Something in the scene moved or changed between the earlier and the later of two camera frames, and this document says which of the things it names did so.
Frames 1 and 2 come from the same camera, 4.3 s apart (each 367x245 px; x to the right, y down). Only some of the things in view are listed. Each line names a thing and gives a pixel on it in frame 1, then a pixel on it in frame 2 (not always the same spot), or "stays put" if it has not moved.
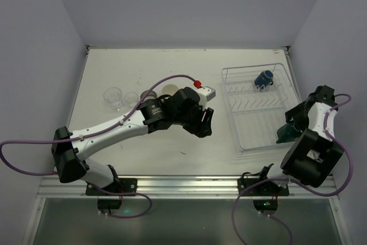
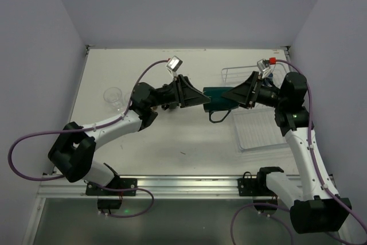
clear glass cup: (131, 98) stays put
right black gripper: (288, 131) to (254, 89)
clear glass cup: (113, 95) stays put
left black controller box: (109, 203) stays put
